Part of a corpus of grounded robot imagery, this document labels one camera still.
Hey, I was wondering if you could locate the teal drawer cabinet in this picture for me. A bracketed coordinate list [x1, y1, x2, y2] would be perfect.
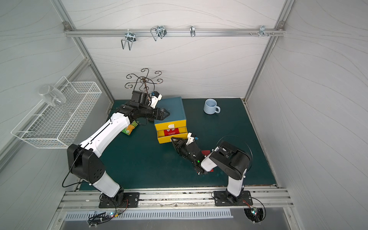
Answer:
[154, 97, 186, 125]

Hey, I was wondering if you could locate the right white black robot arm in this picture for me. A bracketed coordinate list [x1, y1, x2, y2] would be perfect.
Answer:
[171, 136, 253, 198]

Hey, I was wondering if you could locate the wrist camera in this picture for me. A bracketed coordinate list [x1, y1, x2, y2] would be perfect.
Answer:
[186, 132, 198, 146]
[150, 91, 162, 108]

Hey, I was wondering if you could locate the clear wine glass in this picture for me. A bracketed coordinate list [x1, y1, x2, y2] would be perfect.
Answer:
[38, 85, 71, 117]

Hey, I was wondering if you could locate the left controller wiring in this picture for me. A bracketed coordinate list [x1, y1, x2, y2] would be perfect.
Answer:
[87, 198, 129, 228]

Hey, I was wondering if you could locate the metal wire hook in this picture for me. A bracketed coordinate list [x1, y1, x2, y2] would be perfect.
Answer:
[150, 25, 167, 41]

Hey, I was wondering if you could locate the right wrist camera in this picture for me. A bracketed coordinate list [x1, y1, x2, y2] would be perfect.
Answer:
[186, 132, 198, 146]

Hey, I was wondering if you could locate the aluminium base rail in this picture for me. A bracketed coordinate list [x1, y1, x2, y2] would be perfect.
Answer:
[57, 186, 294, 211]

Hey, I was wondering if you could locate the white wire basket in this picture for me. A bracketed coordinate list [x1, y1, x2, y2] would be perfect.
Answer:
[11, 76, 102, 149]

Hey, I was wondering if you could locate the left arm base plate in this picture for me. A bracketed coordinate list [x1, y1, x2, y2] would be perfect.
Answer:
[98, 192, 140, 209]

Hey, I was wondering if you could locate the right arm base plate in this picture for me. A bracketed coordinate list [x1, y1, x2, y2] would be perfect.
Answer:
[211, 190, 253, 207]

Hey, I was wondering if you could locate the bronze mug tree stand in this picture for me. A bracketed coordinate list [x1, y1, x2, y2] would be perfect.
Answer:
[124, 68, 163, 94]

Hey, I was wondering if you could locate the yellow top drawer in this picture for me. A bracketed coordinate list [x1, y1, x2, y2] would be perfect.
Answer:
[154, 120, 186, 131]

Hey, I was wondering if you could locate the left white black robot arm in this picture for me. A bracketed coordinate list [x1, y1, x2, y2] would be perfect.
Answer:
[67, 91, 170, 198]

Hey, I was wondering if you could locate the light blue mug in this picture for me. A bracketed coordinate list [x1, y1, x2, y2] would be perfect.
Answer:
[203, 99, 221, 115]

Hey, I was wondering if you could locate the white vent strip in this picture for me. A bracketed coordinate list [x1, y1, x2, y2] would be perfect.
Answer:
[64, 209, 233, 221]

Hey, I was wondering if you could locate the red postcard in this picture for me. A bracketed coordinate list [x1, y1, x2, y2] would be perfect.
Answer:
[164, 128, 180, 137]
[201, 150, 217, 172]

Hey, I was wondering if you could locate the metal double hook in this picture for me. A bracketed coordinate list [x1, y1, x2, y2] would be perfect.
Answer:
[121, 30, 137, 50]

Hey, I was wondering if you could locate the metal bracket with bolts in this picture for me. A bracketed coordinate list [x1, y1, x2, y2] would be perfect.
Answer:
[249, 25, 275, 37]

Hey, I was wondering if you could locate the green snack packet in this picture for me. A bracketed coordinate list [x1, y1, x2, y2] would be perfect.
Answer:
[121, 121, 139, 136]

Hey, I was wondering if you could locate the right round fan unit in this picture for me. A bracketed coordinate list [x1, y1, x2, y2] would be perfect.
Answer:
[244, 208, 266, 223]

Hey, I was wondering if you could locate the aluminium top rail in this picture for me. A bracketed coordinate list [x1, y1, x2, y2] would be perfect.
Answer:
[64, 28, 286, 38]

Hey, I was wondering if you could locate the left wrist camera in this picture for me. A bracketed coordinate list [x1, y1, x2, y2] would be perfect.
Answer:
[150, 91, 162, 108]

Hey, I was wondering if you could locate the small metal clip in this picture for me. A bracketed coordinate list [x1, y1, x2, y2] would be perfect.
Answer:
[189, 25, 196, 37]

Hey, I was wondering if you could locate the yellow drawer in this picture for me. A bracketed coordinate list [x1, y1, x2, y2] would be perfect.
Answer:
[157, 127, 188, 144]
[154, 120, 186, 131]

